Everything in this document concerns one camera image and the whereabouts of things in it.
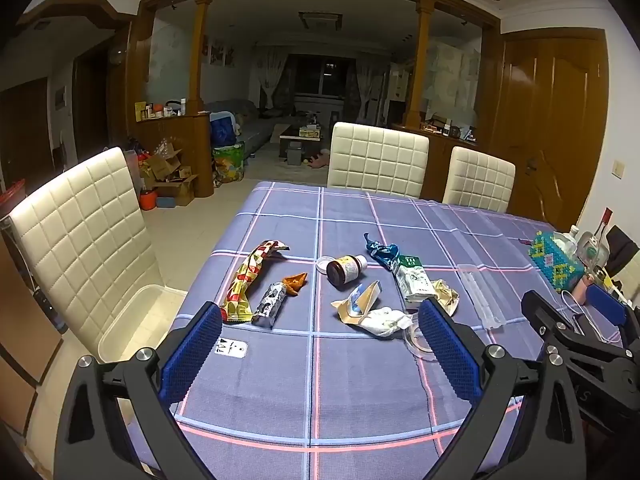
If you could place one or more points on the ceiling lamp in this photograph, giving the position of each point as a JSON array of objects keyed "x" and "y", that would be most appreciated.
[{"x": 320, "y": 21}]

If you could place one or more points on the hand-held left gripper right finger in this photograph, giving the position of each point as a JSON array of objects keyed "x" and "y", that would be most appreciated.
[{"x": 450, "y": 355}]

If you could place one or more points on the blue checked tablecloth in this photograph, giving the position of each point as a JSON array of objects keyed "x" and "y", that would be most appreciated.
[{"x": 350, "y": 400}]

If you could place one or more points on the colourful printed bag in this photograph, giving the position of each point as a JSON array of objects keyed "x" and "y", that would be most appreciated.
[{"x": 228, "y": 165}]

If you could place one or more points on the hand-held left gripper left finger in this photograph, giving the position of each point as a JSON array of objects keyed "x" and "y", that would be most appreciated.
[{"x": 192, "y": 355}]

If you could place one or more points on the wooden half wall cabinet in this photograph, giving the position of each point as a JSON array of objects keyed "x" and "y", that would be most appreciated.
[{"x": 185, "y": 140}]

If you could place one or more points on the white tissue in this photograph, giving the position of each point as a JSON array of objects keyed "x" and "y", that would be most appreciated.
[{"x": 385, "y": 321}]

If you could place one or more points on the white green milk carton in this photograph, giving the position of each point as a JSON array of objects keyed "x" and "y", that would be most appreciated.
[{"x": 412, "y": 282}]

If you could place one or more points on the silver black snack wrapper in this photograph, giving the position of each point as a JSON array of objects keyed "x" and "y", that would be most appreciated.
[{"x": 270, "y": 305}]

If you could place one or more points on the small blue box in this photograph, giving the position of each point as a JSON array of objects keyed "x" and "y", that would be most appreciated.
[{"x": 166, "y": 202}]

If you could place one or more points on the wooden pillar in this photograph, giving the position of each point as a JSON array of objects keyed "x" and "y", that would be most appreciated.
[
  {"x": 203, "y": 50},
  {"x": 424, "y": 60}
]

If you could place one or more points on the clear tape roll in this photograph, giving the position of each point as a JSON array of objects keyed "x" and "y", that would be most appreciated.
[{"x": 412, "y": 344}]

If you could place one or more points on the clear glass bottle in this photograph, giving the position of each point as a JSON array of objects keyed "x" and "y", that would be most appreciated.
[{"x": 595, "y": 247}]

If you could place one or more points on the brown bottle with white cap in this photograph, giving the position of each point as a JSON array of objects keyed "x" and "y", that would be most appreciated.
[{"x": 342, "y": 270}]

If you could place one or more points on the small white lid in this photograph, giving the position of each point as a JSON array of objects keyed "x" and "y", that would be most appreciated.
[{"x": 324, "y": 263}]

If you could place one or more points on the orange bucket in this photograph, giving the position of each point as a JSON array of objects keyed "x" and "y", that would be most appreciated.
[{"x": 148, "y": 201}]

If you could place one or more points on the blue bag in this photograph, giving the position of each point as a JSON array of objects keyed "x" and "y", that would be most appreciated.
[{"x": 222, "y": 130}]

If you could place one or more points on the beaded tissue box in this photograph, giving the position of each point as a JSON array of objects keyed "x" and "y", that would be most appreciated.
[{"x": 552, "y": 260}]

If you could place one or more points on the grey sofa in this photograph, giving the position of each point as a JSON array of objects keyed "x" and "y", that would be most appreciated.
[{"x": 260, "y": 127}]

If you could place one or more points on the pile of cardboard boxes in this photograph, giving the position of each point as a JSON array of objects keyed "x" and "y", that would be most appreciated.
[{"x": 167, "y": 170}]

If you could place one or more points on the red yellow snack wrapper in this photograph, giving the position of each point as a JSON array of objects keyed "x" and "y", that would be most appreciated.
[{"x": 245, "y": 280}]

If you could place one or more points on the crumpled beige wrapper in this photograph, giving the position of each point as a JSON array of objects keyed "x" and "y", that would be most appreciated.
[{"x": 446, "y": 294}]

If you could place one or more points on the wall switch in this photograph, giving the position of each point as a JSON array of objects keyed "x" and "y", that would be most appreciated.
[{"x": 619, "y": 168}]

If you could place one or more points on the pink cup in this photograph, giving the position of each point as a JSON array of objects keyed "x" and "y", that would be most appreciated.
[{"x": 582, "y": 287}]

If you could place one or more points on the clear plastic strip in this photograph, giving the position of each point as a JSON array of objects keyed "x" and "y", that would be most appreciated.
[{"x": 480, "y": 295}]

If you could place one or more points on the dark coffee table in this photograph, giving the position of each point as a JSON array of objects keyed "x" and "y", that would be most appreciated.
[{"x": 300, "y": 142}]

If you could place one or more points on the pink toy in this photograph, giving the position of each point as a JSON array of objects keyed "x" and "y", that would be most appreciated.
[{"x": 319, "y": 160}]

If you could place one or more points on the cream quilted chair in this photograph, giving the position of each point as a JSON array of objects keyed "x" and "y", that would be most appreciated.
[
  {"x": 377, "y": 160},
  {"x": 75, "y": 240},
  {"x": 480, "y": 180}
]

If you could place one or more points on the crumpled blue wrapper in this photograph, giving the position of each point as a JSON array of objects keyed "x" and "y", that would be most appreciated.
[{"x": 382, "y": 252}]

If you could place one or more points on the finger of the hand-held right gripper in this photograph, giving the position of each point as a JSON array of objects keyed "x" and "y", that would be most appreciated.
[
  {"x": 605, "y": 305},
  {"x": 537, "y": 310}
]

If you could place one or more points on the orange snack wrapper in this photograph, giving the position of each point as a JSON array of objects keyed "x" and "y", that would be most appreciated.
[{"x": 295, "y": 282}]

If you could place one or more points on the torn white blue packet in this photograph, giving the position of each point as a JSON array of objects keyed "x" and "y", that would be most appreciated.
[{"x": 357, "y": 305}]

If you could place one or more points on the white label card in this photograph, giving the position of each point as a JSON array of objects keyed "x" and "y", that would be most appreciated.
[{"x": 231, "y": 348}]

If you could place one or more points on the wooden door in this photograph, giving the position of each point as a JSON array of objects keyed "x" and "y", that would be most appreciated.
[{"x": 550, "y": 125}]

